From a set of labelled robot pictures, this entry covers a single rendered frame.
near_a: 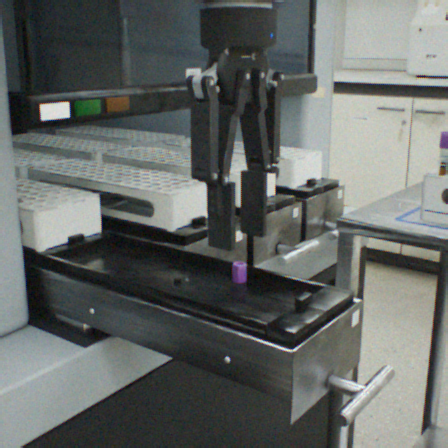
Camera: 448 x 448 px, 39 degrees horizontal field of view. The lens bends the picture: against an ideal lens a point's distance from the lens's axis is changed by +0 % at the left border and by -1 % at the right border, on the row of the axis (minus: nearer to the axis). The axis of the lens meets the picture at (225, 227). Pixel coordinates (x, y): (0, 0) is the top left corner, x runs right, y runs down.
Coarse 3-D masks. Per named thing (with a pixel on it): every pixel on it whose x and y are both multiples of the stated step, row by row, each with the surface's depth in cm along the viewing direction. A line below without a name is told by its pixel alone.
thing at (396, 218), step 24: (408, 192) 100; (360, 216) 86; (384, 216) 86; (408, 216) 86; (360, 240) 86; (408, 240) 79; (432, 240) 77; (336, 264) 87; (432, 336) 126; (432, 360) 128; (432, 384) 129; (336, 408) 93; (432, 408) 130; (336, 432) 94; (432, 432) 129
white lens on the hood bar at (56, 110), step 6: (66, 102) 67; (42, 108) 64; (48, 108) 65; (54, 108) 66; (60, 108) 66; (66, 108) 67; (42, 114) 65; (48, 114) 65; (54, 114) 66; (60, 114) 66; (66, 114) 67; (42, 120) 65
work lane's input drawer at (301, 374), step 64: (64, 256) 73; (128, 256) 75; (192, 256) 72; (128, 320) 63; (192, 320) 58; (256, 320) 54; (320, 320) 56; (256, 384) 55; (320, 384) 57; (384, 384) 57
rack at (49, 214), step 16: (32, 192) 80; (48, 192) 80; (64, 192) 80; (80, 192) 80; (32, 208) 72; (48, 208) 72; (64, 208) 74; (80, 208) 76; (96, 208) 78; (32, 224) 72; (48, 224) 73; (64, 224) 75; (80, 224) 77; (96, 224) 79; (32, 240) 73; (48, 240) 73; (64, 240) 75
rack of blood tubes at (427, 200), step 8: (424, 176) 83; (432, 176) 82; (440, 176) 81; (424, 184) 83; (432, 184) 82; (440, 184) 81; (424, 192) 83; (432, 192) 82; (440, 192) 82; (424, 200) 83; (432, 200) 83; (440, 200) 82; (424, 208) 84; (432, 208) 83; (440, 208) 82; (424, 216) 84; (432, 216) 83; (440, 216) 82
